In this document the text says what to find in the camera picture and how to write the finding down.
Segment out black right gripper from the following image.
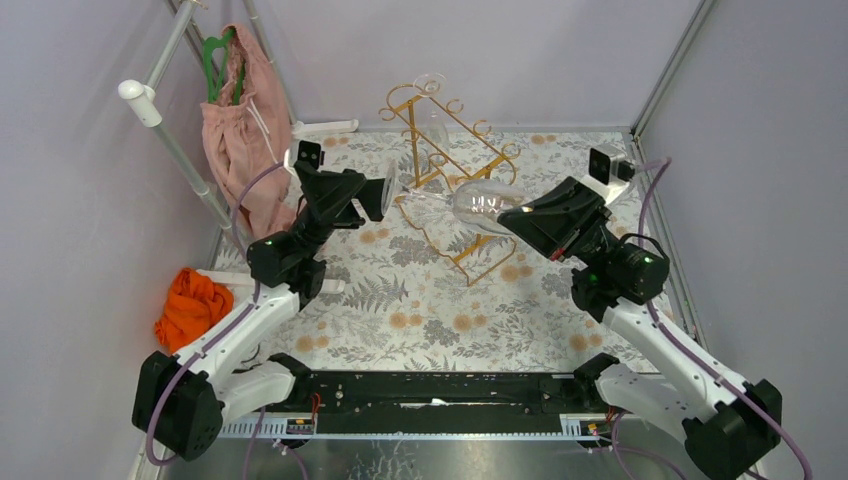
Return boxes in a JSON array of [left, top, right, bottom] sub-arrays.
[[497, 176, 622, 274]]

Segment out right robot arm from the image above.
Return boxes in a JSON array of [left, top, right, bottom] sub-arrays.
[[496, 175, 782, 479]]

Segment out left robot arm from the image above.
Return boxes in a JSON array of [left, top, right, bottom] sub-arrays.
[[131, 160, 399, 466]]

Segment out pink shorts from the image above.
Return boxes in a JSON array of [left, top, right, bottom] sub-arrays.
[[201, 24, 295, 238]]

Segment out floral tablecloth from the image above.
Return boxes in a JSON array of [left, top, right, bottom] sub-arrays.
[[241, 132, 658, 373]]

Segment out orange cloth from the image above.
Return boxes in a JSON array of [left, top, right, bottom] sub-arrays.
[[153, 268, 234, 354]]

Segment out green clothes hanger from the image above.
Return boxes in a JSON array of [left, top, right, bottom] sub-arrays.
[[202, 27, 247, 105]]

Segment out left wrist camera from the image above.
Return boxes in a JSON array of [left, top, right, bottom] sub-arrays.
[[283, 140, 325, 176]]

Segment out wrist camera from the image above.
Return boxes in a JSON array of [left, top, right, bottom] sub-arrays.
[[581, 145, 636, 205], [283, 140, 325, 176]]

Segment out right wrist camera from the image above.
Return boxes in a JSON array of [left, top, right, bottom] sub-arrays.
[[581, 145, 636, 205]]

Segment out gold wire wine glass rack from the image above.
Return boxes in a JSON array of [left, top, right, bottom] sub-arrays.
[[379, 74, 521, 286]]

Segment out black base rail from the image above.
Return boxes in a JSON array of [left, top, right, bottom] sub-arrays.
[[267, 370, 618, 436]]

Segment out silver clothes rail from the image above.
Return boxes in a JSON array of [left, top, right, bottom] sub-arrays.
[[116, 0, 299, 243]]

